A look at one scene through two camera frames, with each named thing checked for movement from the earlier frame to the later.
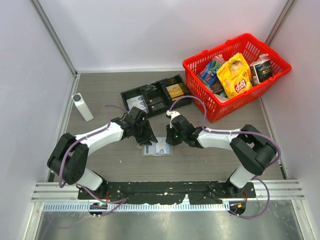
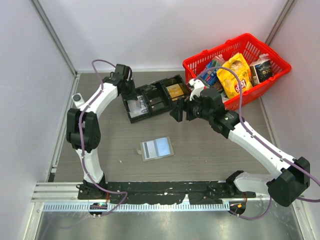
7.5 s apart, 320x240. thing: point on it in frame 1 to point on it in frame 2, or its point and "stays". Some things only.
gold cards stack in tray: [175, 91] stays
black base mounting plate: [200, 192] stays
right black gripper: [170, 140] to [177, 112]
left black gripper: [148, 136] to [133, 95]
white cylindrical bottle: [82, 106] stays
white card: [161, 147] to [134, 108]
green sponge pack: [215, 65] stays
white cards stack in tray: [136, 101] stays
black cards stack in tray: [156, 103] stays
